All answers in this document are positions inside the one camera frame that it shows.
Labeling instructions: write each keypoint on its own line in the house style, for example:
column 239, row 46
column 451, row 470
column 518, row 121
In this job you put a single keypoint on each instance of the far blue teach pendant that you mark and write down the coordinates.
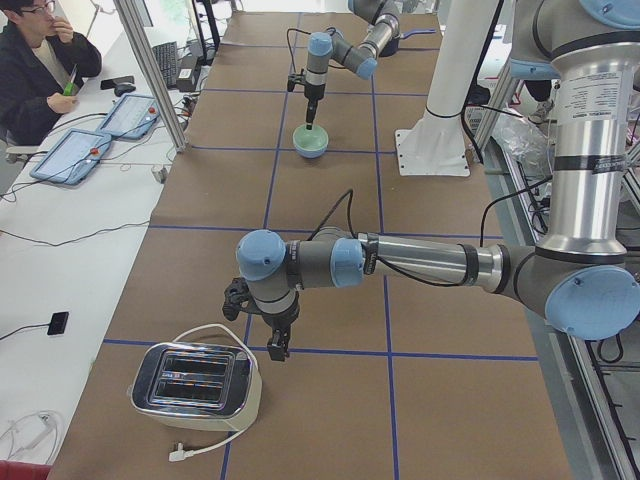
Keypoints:
column 131, row 117

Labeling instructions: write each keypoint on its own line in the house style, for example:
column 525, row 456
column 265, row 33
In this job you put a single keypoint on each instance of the blue bowl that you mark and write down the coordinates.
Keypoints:
column 311, row 151

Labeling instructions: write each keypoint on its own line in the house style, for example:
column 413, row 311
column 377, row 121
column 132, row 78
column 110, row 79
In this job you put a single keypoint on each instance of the black computer mouse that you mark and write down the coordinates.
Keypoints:
column 123, row 88

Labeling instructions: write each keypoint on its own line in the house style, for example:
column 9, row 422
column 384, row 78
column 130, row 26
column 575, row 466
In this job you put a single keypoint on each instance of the dark blue lidded pot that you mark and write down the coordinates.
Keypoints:
column 393, row 45

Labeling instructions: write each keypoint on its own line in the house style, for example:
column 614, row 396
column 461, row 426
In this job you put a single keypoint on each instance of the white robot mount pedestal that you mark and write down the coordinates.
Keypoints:
column 435, row 145

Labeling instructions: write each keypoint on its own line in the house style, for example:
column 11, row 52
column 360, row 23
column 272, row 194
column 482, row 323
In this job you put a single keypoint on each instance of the silver white toaster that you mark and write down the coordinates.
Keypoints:
column 198, row 386

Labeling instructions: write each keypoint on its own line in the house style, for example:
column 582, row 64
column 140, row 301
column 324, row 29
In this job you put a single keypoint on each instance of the black keyboard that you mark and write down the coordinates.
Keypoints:
column 166, row 56

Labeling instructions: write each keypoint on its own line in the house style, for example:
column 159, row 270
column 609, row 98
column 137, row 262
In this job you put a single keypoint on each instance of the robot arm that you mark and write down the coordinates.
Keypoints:
column 575, row 275
column 384, row 18

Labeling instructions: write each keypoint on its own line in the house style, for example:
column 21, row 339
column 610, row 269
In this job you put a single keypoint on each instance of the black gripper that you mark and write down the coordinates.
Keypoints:
column 313, row 93
column 280, row 318

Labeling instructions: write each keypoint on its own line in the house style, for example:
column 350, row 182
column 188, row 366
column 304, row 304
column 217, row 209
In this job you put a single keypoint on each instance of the green bowl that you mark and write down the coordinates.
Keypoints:
column 316, row 135

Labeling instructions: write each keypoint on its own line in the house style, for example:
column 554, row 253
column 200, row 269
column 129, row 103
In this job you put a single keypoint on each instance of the aluminium frame post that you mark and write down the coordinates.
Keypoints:
column 134, row 29

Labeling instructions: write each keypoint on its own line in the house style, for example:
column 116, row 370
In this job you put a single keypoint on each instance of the seated person in black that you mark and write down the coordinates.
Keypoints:
column 40, row 54

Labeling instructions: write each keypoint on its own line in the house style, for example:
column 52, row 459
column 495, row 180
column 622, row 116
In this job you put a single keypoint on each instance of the small black box device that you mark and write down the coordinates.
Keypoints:
column 58, row 323

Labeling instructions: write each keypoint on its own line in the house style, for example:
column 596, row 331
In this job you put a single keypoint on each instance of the blue teach pendant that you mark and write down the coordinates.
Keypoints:
column 73, row 157
column 131, row 117

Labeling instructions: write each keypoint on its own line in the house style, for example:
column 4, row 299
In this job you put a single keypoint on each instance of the black smartphone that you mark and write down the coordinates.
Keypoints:
column 111, row 83

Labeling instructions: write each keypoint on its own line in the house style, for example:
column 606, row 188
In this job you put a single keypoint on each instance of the near blue teach pendant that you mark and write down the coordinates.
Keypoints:
column 73, row 157

